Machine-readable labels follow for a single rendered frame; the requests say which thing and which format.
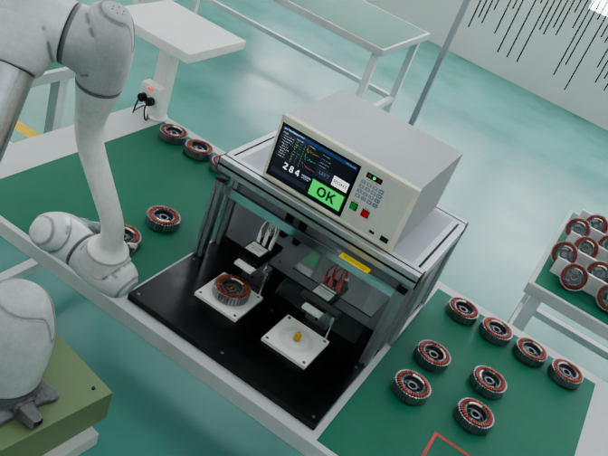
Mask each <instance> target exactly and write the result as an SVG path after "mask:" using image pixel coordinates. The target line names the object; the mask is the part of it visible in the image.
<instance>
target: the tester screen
mask: <svg viewBox="0 0 608 456"><path fill-rule="evenodd" d="M284 161H285V162H287V163H289V164H290V165H292V166H294V167H296V168H297V169H298V170H300V171H301V173H300V176H299V178H297V177H296V176H294V175H293V174H291V173H289V172H288V171H286V170H284V169H283V168H282V165H283V162H284ZM272 166H275V167H277V168H278V169H280V170H281V171H283V172H285V173H286V174H288V175H290V176H292V177H294V178H295V179H297V180H299V181H300V182H301V183H303V184H304V185H306V189H305V190H304V189H302V188H301V187H299V186H297V185H295V184H293V183H292V182H291V181H289V180H288V179H286V178H284V177H283V176H280V175H279V174H277V173H275V172H274V171H272V170H271V167H272ZM319 166H320V167H321V168H323V169H325V170H327V171H328V172H329V173H331V174H332V175H334V176H336V177H338V178H340V179H342V180H343V181H345V182H347V183H348V184H349V187H350V185H351V183H352V181H353V178H354V176H355V174H356V171H357V167H356V166H354V165H352V164H350V163H348V162H347V161H346V160H344V159H342V158H341V157H338V156H336V155H335V154H333V153H331V152H329V151H328V150H326V149H325V148H323V147H321V146H319V145H318V144H316V143H314V142H312V141H311V140H309V139H307V138H305V137H303V136H301V135H300V134H299V133H297V132H295V131H293V130H292V129H290V128H288V127H286V126H284V127H283V130H282V132H281V135H280V140H279V143H278V145H277V147H276V150H275V153H274V156H273V159H272V161H271V165H270V168H269V171H268V172H270V173H272V174H273V175H275V176H276V177H278V178H280V179H281V180H283V181H285V182H286V183H288V184H290V185H292V186H294V187H295V188H297V189H299V190H300V191H301V192H303V193H304V194H306V195H308V196H310V197H312V198H313V199H315V200H317V201H318V202H320V203H322V204H323V205H325V206H326V207H328V208H330V209H331V210H333V211H335V212H336V213H339V211H340V209H339V211H337V210H335V209H333V208H332V207H330V206H328V205H327V204H324V203H323V202H321V201H319V200H318V199H317V198H315V197H314V196H312V195H310V194H308V191H309V188H310V185H311V183H312V180H313V178H314V179H315V180H317V181H319V182H320V183H321V184H323V185H325V186H327V187H329V188H330V189H332V190H334V191H335V192H337V193H339V194H340V195H343V196H344V197H345V198H346V195H347V192H346V193H344V192H343V191H341V190H339V189H338V188H336V187H334V186H333V185H331V184H329V183H328V182H326V181H324V180H323V179H321V178H319V177H317V176H315V174H316V172H317V169H318V167H319ZM349 187H348V189H349ZM348 189H347V191H348ZM345 198H344V200H345ZM344 200H343V202H344Z"/></svg>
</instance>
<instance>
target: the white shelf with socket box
mask: <svg viewBox="0 0 608 456"><path fill-rule="evenodd" d="M125 7H126V8H127V9H128V10H129V12H130V14H131V16H132V18H133V21H134V26H135V35H137V36H139V37H141V38H142V39H144V40H146V41H148V42H149V43H152V44H154V45H155V46H156V47H158V48H160V52H159V55H158V60H157V66H156V71H155V75H154V80H151V79H147V80H143V82H142V87H141V91H140V93H139V94H138V100H137V102H136V104H135V106H134V109H133V111H132V113H134V111H135V110H137V109H139V108H141V107H143V106H145V107H144V112H143V115H144V120H148V119H149V120H152V121H155V122H165V121H167V114H166V112H167V108H168V104H169V101H170V97H171V93H172V89H173V85H174V81H175V77H176V71H177V67H178V63H179V60H180V61H182V62H185V63H186V64H188V63H191V62H198V61H201V60H205V59H209V58H213V57H216V56H219V55H223V54H226V53H230V52H237V51H240V50H243V49H244V46H245V43H246V41H244V40H243V39H242V38H240V37H238V36H236V35H234V34H232V33H230V32H228V31H226V30H224V29H223V28H222V27H220V26H218V25H216V24H213V23H212V22H210V21H208V20H206V19H204V18H203V17H202V16H200V15H198V14H195V13H193V12H192V11H190V10H188V9H186V8H184V7H183V6H181V5H179V4H177V3H175V2H173V1H172V0H166V1H159V2H153V3H145V4H139V5H126V6H125ZM138 101H141V102H143V103H145V104H146V105H141V106H139V107H137V108H136V106H137V104H138ZM146 107H147V108H146Z"/></svg>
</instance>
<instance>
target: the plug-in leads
mask: <svg viewBox="0 0 608 456"><path fill-rule="evenodd" d="M266 223H267V221H266V222H265V223H264V224H266ZM264 224H263V226H264ZM263 226H262V227H263ZM262 227H261V229H262ZM270 227H271V228H270ZM274 227H275V233H276V230H277V227H276V226H274V225H273V224H271V223H270V225H269V227H268V229H267V232H266V233H265V235H264V238H263V242H262V246H264V247H265V245H266V243H267V242H270V245H269V248H268V250H270V251H271V249H273V246H274V244H275V242H276V240H277V237H278V234H279V228H278V233H277V235H276V236H275V233H274V235H273V236H272V235H271V234H272V233H273V231H272V230H273V228H274ZM269 228H270V230H269ZM261 229H260V232H259V234H258V237H257V241H256V242H258V243H260V240H261ZM274 236H275V237H274Z"/></svg>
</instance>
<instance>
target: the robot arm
mask: <svg viewBox="0 0 608 456"><path fill-rule="evenodd" d="M134 51H135V26H134V21H133V18H132V16H131V14H130V12H129V10H128V9H127V8H126V7H125V6H123V5H121V4H119V3H116V2H112V1H99V2H95V3H93V4H91V6H89V5H85V4H82V3H80V2H78V1H76V0H0V163H1V161H2V158H3V156H4V153H5V150H6V148H7V145H8V143H9V140H10V138H11V136H12V134H13V131H14V128H15V125H16V123H17V120H18V119H19V116H20V114H21V111H22V109H23V106H24V103H25V101H26V98H27V96H28V93H29V91H30V89H31V87H32V85H33V81H34V79H37V78H39V77H40V76H42V75H43V74H44V73H45V71H46V70H47V69H48V68H49V67H50V66H51V65H52V63H53V62H58V63H59V64H61V65H63V66H65V67H67V68H69V69H70V70H72V71H74V72H75V73H76V76H75V111H74V132H75V139H76V145H77V148H78V152H79V156H80V160H81V164H82V167H83V170H84V173H85V176H86V178H87V181H88V184H89V187H90V191H91V194H92V197H93V200H94V203H95V205H96V208H97V211H98V214H99V218H100V223H98V222H92V221H90V220H89V219H88V218H86V217H85V218H80V217H77V216H75V215H73V214H68V213H64V212H49V213H45V214H40V215H38V216H37V217H36V219H35V220H34V221H33V223H32V224H31V226H30V228H29V236H30V239H31V241H32V242H33V243H34V244H35V245H36V246H37V247H38V248H40V249H41V250H43V251H45V252H48V253H49V254H51V255H52V256H54V257H56V258H58V259H59V260H61V261H63V262H65V263H66V264H67V265H69V266H70V267H71V268H72V269H73V270H74V271H75V273H76V274H77V275H78V276H79V277H80V278H81V279H83V280H84V281H85V282H86V283H88V284H89V285H90V286H91V287H92V288H93V289H95V290H97V291H98V292H100V293H102V294H104V295H106V296H109V297H112V298H122V297H125V296H126V295H128V294H129V293H130V292H131V291H132V290H133V289H134V288H135V287H136V286H137V284H138V271H137V269H136V267H135V265H134V264H133V263H132V262H131V259H130V257H129V256H132V254H133V252H134V251H135V250H136V248H137V246H138V244H137V243H132V242H127V243H125V242H124V234H125V229H124V220H123V215H122V211H121V207H120V203H119V198H118V194H117V190H116V187H115V184H114V180H113V176H112V174H111V170H110V166H109V161H108V157H107V153H106V148H105V144H104V127H105V123H106V121H107V118H108V116H109V114H110V112H111V111H112V109H113V107H114V105H115V103H116V102H117V100H118V98H119V96H120V94H121V92H122V90H123V87H124V85H125V83H126V81H127V79H128V76H129V73H130V69H131V65H132V62H133V57H134ZM99 227H100V228H99ZM55 335H56V316H55V310H54V306H53V304H52V299H51V297H50V295H49V294H48V293H47V291H46V290H45V289H43V288H42V287H41V286H39V285H37V284H36V283H34V282H31V281H29V280H24V279H17V278H9V279H3V280H0V427H1V426H3V425H5V424H7V423H9V422H11V421H13V420H15V419H18V420H20V421H21V422H22V423H24V424H25V425H27V426H28V427H29V428H31V429H36V428H38V427H40V424H42V423H43V418H42V416H41V415H40V413H39V411H38V410H37V408H39V407H41V406H43V405H46V404H53V403H55V402H56V401H57V400H58V397H59V392H58V390H57V389H55V388H54V387H52V386H51V385H49V384H48V383H47V382H46V381H45V380H44V379H43V373H44V371H45V369H46V367H47V365H48V363H49V360H50V357H51V354H52V349H53V345H54V340H55Z"/></svg>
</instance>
